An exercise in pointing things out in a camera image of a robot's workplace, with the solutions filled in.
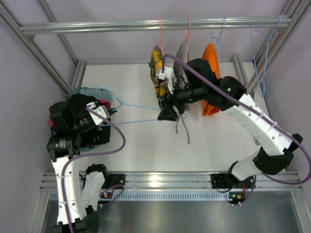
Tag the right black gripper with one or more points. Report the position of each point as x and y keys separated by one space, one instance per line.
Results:
x=173 y=103

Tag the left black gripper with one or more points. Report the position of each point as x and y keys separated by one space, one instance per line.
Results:
x=97 y=129

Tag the black trousers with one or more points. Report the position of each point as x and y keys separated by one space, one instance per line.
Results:
x=95 y=136

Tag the blue hanger with black trousers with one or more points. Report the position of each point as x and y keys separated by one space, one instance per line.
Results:
x=122 y=103

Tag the pink trousers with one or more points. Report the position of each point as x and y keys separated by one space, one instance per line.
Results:
x=71 y=117

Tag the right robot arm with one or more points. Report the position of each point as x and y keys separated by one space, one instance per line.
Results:
x=230 y=97

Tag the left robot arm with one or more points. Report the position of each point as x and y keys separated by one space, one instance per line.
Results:
x=78 y=186

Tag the camouflage trousers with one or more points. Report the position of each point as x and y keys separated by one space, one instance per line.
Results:
x=155 y=65

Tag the pink hanger with grey trousers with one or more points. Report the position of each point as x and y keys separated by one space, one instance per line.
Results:
x=188 y=38

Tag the orange trousers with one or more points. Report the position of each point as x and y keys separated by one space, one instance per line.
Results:
x=210 y=55

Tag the blue hanger with orange trousers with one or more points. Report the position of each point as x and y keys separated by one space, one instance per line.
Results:
x=218 y=38

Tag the teal plastic bin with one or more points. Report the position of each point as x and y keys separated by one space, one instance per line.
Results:
x=92 y=92

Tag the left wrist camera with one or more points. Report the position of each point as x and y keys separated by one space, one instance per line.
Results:
x=100 y=110

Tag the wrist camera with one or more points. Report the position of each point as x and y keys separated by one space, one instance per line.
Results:
x=100 y=110
x=166 y=78

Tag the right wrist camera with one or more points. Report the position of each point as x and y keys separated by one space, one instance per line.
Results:
x=166 y=78

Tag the grey trousers with drawstrings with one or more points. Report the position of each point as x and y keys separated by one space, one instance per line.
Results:
x=180 y=80

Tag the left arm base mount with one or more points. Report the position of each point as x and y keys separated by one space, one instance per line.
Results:
x=112 y=189

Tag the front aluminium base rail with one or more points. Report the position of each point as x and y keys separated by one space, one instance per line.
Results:
x=160 y=181

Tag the slotted grey cable duct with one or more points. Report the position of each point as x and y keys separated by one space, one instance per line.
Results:
x=173 y=195

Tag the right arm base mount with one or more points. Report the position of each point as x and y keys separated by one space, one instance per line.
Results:
x=239 y=191

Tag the aluminium hanging rail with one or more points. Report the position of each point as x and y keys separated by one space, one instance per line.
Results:
x=157 y=24

